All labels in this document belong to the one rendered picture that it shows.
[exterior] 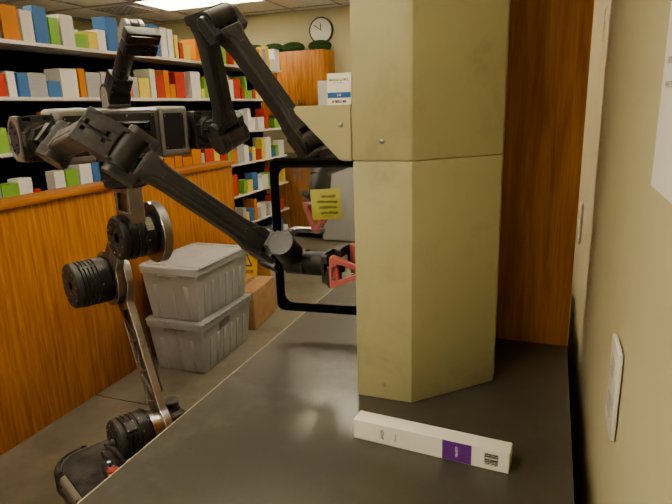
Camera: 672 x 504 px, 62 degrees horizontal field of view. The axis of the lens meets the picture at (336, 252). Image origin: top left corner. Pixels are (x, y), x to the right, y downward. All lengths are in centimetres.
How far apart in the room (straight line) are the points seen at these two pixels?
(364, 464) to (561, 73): 89
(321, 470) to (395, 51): 70
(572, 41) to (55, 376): 276
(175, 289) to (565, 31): 256
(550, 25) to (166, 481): 115
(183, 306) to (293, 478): 248
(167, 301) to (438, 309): 249
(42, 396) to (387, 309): 238
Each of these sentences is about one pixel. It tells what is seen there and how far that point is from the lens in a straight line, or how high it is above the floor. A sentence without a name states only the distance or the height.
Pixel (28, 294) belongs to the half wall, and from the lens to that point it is 303.
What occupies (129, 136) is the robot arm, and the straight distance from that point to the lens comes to 120.
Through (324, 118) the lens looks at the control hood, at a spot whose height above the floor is 149.
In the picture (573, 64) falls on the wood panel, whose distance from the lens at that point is 134.
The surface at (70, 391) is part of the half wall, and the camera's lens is 332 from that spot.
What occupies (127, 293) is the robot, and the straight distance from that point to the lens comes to 230.
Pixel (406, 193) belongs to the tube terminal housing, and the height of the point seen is 135.
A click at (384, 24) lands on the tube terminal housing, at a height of 164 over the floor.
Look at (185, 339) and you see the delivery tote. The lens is 342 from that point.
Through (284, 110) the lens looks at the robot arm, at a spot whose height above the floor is 150.
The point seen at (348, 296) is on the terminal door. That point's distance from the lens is 142.
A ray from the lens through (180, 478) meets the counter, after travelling 99.
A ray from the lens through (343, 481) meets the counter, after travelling 94.
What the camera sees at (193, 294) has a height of 50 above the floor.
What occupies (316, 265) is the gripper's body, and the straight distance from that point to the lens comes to 121.
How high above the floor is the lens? 150
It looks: 14 degrees down
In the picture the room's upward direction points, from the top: 2 degrees counter-clockwise
